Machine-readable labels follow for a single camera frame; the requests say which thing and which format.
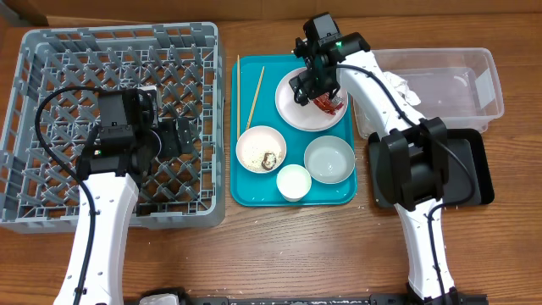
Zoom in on large white round plate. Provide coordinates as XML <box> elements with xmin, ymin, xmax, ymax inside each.
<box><xmin>275</xmin><ymin>68</ymin><xmax>349</xmax><ymax>132</ymax></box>

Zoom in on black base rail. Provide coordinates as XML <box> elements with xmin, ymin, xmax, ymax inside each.
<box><xmin>122</xmin><ymin>287</ymin><xmax>490</xmax><ymax>305</ymax></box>

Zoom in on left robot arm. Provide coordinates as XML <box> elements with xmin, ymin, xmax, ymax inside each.
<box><xmin>55</xmin><ymin>86</ymin><xmax>194</xmax><ymax>304</ymax></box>

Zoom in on pink bowl with rice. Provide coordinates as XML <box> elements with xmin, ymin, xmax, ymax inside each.
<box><xmin>235</xmin><ymin>125</ymin><xmax>288</xmax><ymax>175</ymax></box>

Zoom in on white tissue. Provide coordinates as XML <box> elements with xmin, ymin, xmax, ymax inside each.
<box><xmin>384</xmin><ymin>71</ymin><xmax>421</xmax><ymax>107</ymax></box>

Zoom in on grey plastic dishwasher rack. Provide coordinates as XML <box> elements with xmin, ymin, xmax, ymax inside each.
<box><xmin>1</xmin><ymin>22</ymin><xmax>225</xmax><ymax>234</ymax></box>

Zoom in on teal plastic serving tray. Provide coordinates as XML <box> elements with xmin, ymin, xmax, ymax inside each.
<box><xmin>230</xmin><ymin>55</ymin><xmax>357</xmax><ymax>208</ymax></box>

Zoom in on red snack wrapper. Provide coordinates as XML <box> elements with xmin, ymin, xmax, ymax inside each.
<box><xmin>312</xmin><ymin>93</ymin><xmax>344</xmax><ymax>115</ymax></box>

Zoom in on brown food scrap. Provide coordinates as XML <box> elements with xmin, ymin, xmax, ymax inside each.
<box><xmin>261</xmin><ymin>152</ymin><xmax>277</xmax><ymax>171</ymax></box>

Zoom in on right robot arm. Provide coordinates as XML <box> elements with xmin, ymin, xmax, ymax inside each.
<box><xmin>290</xmin><ymin>13</ymin><xmax>467</xmax><ymax>304</ymax></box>

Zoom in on grey round bowl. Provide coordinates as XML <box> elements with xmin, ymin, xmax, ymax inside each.
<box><xmin>304</xmin><ymin>136</ymin><xmax>356</xmax><ymax>184</ymax></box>

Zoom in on black food waste tray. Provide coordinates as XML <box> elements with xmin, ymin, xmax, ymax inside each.
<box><xmin>368</xmin><ymin>129</ymin><xmax>495</xmax><ymax>208</ymax></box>

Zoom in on left wooden chopstick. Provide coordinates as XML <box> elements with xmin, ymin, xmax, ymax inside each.
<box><xmin>236</xmin><ymin>54</ymin><xmax>241</xmax><ymax>140</ymax></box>

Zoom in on right wooden chopstick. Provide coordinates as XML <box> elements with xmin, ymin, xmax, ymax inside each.
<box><xmin>246</xmin><ymin>66</ymin><xmax>265</xmax><ymax>130</ymax></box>

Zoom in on clear plastic waste bin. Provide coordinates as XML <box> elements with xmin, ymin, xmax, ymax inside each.
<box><xmin>345</xmin><ymin>47</ymin><xmax>504</xmax><ymax>133</ymax></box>

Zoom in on small white cup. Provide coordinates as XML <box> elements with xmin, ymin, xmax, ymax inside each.
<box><xmin>276</xmin><ymin>164</ymin><xmax>312</xmax><ymax>202</ymax></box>

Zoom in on wooden chopstick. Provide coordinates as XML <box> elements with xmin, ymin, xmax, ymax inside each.
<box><xmin>236</xmin><ymin>54</ymin><xmax>241</xmax><ymax>140</ymax></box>
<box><xmin>246</xmin><ymin>66</ymin><xmax>265</xmax><ymax>130</ymax></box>

